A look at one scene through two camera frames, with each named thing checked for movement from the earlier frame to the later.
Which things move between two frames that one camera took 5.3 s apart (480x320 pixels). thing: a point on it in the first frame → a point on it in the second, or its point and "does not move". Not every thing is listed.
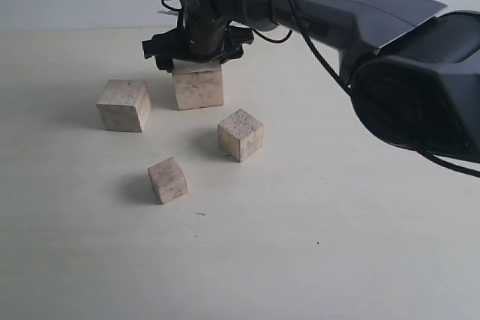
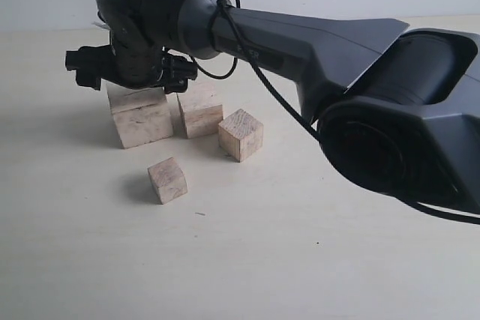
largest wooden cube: x=198 y=84 → x=141 y=115
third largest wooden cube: x=240 y=136 does not move
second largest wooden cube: x=124 y=105 → x=201 y=109
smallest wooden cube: x=168 y=180 does not move
